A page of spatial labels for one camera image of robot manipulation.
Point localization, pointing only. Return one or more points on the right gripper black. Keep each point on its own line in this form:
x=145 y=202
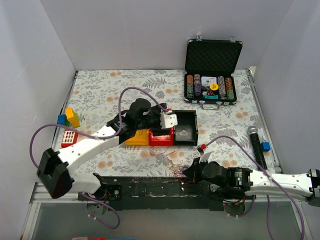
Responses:
x=197 y=170

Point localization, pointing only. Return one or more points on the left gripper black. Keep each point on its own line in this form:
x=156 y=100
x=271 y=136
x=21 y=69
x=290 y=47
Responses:
x=158 y=120

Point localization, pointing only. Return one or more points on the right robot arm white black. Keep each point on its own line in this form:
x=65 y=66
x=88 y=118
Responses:
x=238 y=182

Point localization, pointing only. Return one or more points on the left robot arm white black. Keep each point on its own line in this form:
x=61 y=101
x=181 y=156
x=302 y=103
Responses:
x=57 y=169

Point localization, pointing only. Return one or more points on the yellow plastic bin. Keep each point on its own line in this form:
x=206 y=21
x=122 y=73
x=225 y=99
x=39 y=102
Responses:
x=141 y=138

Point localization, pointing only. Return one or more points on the red plastic bin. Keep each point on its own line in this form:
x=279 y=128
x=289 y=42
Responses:
x=163 y=137

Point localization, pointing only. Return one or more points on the black plastic bin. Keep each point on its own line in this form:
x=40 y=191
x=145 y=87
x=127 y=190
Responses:
x=186 y=131

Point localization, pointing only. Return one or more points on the floral patterned table mat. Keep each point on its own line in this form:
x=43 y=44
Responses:
x=98 y=94

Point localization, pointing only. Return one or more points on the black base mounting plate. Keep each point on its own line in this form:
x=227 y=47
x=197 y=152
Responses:
x=160 y=193

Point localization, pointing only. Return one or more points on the black handheld microphone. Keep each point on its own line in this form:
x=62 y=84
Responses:
x=252 y=132

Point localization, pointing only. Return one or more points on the small blue block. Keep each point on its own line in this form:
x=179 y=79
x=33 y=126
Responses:
x=265 y=146

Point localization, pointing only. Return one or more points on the black poker chip case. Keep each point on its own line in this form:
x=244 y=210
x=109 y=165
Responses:
x=209 y=68

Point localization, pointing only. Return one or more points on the stacked colourful toy bricks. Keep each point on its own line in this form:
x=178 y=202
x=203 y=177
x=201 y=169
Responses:
x=69 y=119

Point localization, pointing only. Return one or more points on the red white toy brick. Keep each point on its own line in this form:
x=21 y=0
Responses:
x=69 y=138

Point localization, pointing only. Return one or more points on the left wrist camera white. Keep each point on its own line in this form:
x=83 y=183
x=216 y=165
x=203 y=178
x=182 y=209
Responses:
x=168 y=121

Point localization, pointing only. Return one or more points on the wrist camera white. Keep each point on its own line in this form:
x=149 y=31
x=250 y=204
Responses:
x=168 y=121
x=204 y=152

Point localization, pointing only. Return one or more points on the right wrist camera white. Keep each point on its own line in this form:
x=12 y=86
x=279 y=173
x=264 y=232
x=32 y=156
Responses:
x=204 y=152

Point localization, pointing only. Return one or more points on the aluminium frame rail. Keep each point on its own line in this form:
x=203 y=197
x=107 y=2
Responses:
x=41 y=195

